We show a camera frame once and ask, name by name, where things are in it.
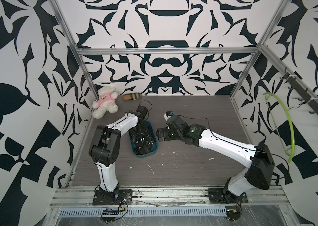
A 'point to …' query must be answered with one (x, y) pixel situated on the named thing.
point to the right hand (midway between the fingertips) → (162, 130)
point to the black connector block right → (233, 215)
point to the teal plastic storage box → (151, 129)
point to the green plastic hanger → (293, 151)
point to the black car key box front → (139, 150)
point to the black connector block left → (108, 216)
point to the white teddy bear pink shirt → (105, 102)
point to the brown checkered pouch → (132, 96)
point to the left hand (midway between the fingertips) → (141, 131)
